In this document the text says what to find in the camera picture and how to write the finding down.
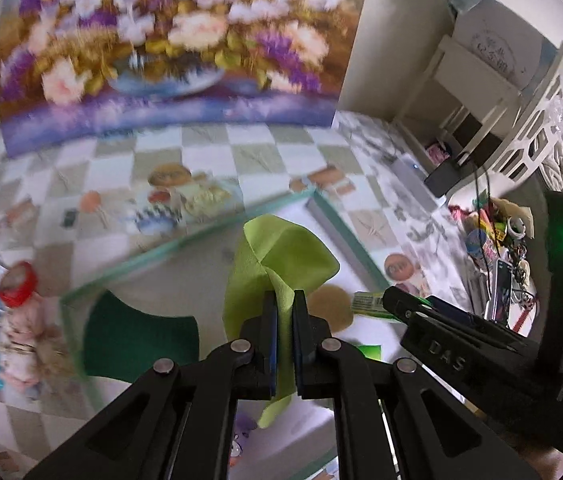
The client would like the white wooden rack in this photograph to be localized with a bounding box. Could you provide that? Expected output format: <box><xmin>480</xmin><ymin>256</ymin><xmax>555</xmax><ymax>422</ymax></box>
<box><xmin>391</xmin><ymin>35</ymin><xmax>525</xmax><ymax>156</ymax></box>

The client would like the white tray with green rim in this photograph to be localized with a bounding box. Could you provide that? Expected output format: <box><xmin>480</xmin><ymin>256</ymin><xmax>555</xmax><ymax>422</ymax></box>
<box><xmin>59</xmin><ymin>187</ymin><xmax>462</xmax><ymax>480</ymax></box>

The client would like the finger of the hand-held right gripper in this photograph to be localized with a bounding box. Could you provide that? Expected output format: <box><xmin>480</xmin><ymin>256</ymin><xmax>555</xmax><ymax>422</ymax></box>
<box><xmin>429</xmin><ymin>295</ymin><xmax>532</xmax><ymax>347</ymax></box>
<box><xmin>383</xmin><ymin>286</ymin><xmax>537</xmax><ymax>401</ymax></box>

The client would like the grey floral table cover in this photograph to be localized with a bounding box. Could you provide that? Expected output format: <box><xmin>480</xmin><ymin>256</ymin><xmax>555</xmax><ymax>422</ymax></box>
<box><xmin>336</xmin><ymin>110</ymin><xmax>469</xmax><ymax>306</ymax></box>

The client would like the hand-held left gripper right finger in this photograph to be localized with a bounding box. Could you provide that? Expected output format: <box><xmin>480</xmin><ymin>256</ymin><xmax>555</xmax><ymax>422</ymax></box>
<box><xmin>292</xmin><ymin>289</ymin><xmax>545</xmax><ymax>480</ymax></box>

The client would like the checkered printed tablecloth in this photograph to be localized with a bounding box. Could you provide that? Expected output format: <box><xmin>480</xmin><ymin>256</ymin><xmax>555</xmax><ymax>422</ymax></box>
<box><xmin>0</xmin><ymin>110</ymin><xmax>467</xmax><ymax>480</ymax></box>

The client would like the black box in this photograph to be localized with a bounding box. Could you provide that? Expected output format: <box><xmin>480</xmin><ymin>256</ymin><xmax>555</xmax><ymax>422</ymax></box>
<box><xmin>424</xmin><ymin>160</ymin><xmax>468</xmax><ymax>197</ymax></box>

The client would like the yellow-green microfibre cloth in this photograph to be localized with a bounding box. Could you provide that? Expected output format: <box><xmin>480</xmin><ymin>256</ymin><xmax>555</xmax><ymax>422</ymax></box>
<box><xmin>224</xmin><ymin>215</ymin><xmax>341</xmax><ymax>430</ymax></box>

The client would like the white lattice panel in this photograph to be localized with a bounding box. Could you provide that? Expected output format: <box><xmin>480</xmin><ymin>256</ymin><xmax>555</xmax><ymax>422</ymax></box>
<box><xmin>494</xmin><ymin>42</ymin><xmax>563</xmax><ymax>183</ymax></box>

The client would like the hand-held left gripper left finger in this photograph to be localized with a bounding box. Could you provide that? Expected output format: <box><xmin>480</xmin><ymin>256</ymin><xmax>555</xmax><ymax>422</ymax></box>
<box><xmin>22</xmin><ymin>290</ymin><xmax>280</xmax><ymax>480</ymax></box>

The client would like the pile of assorted clutter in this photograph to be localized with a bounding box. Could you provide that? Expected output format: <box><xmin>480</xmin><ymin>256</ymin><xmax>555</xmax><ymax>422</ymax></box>
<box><xmin>449</xmin><ymin>192</ymin><xmax>537</xmax><ymax>323</ymax></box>

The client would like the yellow green scouring sponge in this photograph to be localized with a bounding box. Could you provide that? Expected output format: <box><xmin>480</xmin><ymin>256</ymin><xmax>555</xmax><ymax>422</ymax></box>
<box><xmin>83</xmin><ymin>290</ymin><xmax>201</xmax><ymax>378</ymax></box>

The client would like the white cardboard box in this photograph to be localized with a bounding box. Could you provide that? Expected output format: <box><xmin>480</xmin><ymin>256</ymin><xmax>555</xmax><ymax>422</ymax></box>
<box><xmin>450</xmin><ymin>0</ymin><xmax>559</xmax><ymax>88</ymax></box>

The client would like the red tape roll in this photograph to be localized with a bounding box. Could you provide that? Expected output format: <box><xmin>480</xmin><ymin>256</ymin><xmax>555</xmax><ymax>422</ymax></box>
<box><xmin>0</xmin><ymin>261</ymin><xmax>38</xmax><ymax>308</ymax></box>

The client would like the beige floral satin cloth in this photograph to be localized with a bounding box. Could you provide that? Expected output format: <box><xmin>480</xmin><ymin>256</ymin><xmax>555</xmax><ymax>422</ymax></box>
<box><xmin>0</xmin><ymin>300</ymin><xmax>70</xmax><ymax>401</ymax></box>

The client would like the flower painting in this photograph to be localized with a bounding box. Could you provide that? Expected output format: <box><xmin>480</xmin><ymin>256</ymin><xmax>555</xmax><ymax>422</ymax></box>
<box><xmin>0</xmin><ymin>0</ymin><xmax>375</xmax><ymax>158</ymax></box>

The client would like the beige round puff sponge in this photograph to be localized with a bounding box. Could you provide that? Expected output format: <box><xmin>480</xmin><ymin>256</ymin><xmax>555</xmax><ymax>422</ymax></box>
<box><xmin>308</xmin><ymin>286</ymin><xmax>355</xmax><ymax>332</ymax></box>

